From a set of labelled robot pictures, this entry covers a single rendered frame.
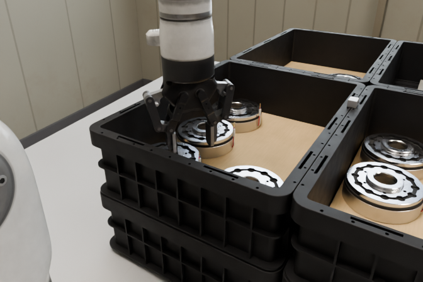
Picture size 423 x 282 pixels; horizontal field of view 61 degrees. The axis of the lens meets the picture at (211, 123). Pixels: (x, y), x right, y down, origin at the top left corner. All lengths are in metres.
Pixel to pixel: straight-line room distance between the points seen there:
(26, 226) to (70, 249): 0.43
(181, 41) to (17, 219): 0.31
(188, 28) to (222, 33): 2.22
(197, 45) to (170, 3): 0.06
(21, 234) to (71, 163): 0.66
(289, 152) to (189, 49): 0.28
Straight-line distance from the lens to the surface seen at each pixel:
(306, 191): 0.39
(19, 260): 0.26
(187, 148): 0.59
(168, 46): 0.49
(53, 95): 2.52
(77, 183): 0.83
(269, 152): 0.64
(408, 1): 2.41
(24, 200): 0.25
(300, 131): 0.73
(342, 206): 0.55
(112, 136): 0.50
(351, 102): 0.60
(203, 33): 0.48
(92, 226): 0.71
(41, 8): 2.41
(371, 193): 0.54
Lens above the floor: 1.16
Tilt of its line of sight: 26 degrees down
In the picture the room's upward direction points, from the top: straight up
